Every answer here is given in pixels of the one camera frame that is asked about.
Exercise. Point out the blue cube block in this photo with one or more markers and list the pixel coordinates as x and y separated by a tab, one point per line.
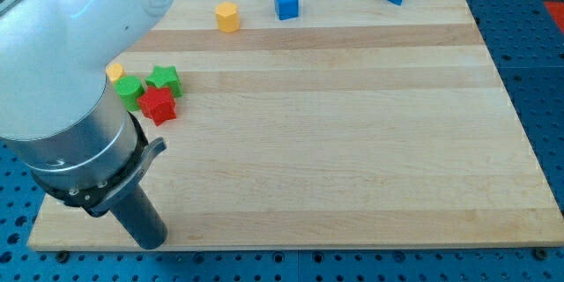
287	9

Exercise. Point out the yellow hexagonal block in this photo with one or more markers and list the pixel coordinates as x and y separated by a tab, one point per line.
227	17

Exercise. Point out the light wooden board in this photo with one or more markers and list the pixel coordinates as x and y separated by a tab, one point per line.
358	125

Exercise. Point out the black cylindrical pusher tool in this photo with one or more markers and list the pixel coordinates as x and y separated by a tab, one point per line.
127	201

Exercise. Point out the small yellow cylinder block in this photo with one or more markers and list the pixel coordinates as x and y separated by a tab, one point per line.
115	71

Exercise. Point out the red star block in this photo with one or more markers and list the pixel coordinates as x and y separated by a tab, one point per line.
157	104

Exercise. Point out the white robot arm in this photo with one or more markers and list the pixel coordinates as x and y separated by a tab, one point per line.
60	113

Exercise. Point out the green cylinder block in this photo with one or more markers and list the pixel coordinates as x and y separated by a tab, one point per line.
129	89

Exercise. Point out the red object at edge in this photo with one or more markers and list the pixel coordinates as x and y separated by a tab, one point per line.
556	11

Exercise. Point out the green star block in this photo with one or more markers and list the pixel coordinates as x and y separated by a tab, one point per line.
165	76

